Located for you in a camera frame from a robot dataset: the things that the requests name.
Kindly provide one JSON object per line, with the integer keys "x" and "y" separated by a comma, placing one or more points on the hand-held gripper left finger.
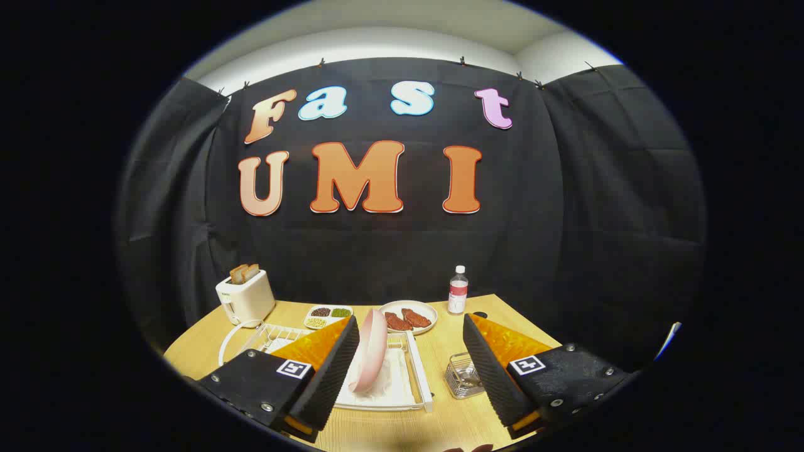
{"x": 330, "y": 376}

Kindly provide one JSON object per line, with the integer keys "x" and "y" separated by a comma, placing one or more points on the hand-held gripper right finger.
{"x": 493, "y": 376}

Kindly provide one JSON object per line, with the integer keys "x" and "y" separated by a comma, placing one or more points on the metal spoon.
{"x": 468, "y": 376}

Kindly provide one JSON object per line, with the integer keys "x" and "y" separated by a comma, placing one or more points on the pink plate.
{"x": 370, "y": 351}

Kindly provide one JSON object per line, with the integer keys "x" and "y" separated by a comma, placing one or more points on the white sectioned bean dish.
{"x": 328, "y": 319}

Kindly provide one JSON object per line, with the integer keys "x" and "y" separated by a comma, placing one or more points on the white round plate with meat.
{"x": 411, "y": 304}

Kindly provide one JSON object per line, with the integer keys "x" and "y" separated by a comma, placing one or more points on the red meat piece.
{"x": 418, "y": 317}
{"x": 397, "y": 322}

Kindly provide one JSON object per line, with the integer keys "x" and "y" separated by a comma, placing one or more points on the clear plastic water bottle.
{"x": 458, "y": 295}

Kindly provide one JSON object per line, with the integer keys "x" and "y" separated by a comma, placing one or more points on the white toaster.
{"x": 248, "y": 298}

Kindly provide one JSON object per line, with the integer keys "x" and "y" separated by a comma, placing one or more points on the toasted bread slice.
{"x": 251, "y": 271}
{"x": 238, "y": 274}

